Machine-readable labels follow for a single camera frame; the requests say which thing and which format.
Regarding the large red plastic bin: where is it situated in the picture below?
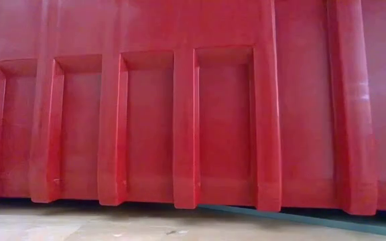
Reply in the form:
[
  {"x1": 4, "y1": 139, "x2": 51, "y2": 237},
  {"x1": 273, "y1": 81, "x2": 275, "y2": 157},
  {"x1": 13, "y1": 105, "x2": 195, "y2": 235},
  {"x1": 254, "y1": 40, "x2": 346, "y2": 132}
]
[{"x1": 0, "y1": 0, "x2": 386, "y2": 216}]

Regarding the short grey divider panel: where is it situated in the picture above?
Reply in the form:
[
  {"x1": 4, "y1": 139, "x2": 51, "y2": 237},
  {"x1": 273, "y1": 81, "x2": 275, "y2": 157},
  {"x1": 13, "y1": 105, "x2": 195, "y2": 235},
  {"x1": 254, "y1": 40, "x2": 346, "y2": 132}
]
[{"x1": 198, "y1": 204, "x2": 386, "y2": 239}]

